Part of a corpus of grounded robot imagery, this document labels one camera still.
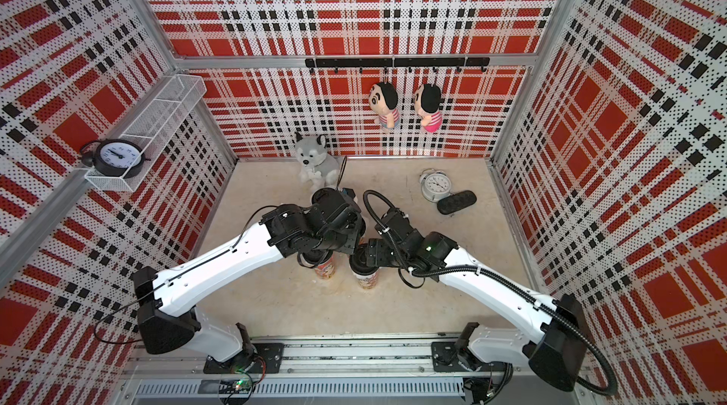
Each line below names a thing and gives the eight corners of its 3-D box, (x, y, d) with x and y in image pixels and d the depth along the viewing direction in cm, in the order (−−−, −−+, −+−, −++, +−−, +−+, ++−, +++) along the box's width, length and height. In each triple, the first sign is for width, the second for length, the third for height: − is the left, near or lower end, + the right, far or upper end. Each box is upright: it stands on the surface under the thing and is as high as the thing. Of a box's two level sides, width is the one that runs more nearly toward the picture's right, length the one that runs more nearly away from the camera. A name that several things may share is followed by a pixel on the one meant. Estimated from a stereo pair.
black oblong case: (442, 216, 105) (444, 211, 102) (435, 205, 108) (436, 200, 106) (477, 203, 109) (479, 197, 106) (468, 192, 112) (470, 187, 110)
